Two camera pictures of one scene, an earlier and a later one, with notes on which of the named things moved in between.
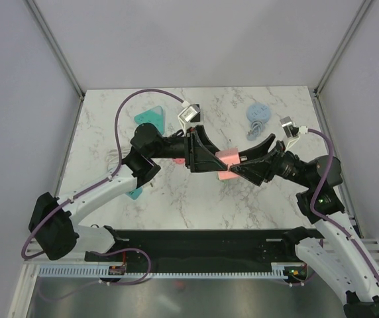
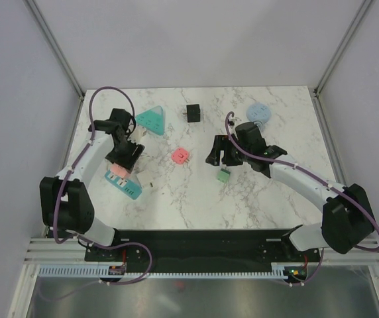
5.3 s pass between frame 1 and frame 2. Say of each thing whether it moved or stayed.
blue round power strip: stayed
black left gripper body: moved
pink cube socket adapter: moved
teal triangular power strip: stayed
